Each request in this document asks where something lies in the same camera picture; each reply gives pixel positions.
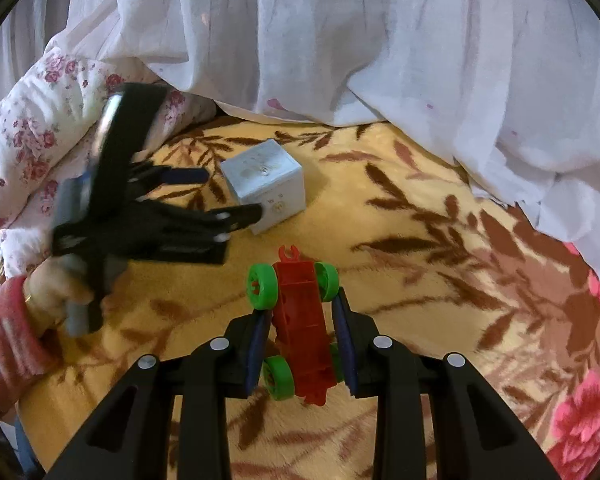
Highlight red toy car green wheels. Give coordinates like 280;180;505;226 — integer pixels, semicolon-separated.
246;245;348;407

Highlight white sheer curtain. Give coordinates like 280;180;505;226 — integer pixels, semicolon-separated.
0;0;600;288

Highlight white pink floral quilt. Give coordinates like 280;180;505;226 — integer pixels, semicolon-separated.
0;55;216;281

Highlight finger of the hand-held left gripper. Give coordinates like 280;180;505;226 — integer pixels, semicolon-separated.
140;201;264;247
129;162;212;194

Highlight white cube box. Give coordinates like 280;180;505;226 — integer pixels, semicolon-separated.
219;138;308;236

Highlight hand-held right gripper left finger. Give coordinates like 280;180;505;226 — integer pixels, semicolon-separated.
45;307;276;480

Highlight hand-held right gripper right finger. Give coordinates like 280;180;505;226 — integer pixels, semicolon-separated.
330;287;548;480

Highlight yellow floral plush blanket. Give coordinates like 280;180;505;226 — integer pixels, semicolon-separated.
0;115;600;480

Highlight person's left hand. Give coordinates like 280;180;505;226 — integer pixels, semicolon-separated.
24;255;93;329

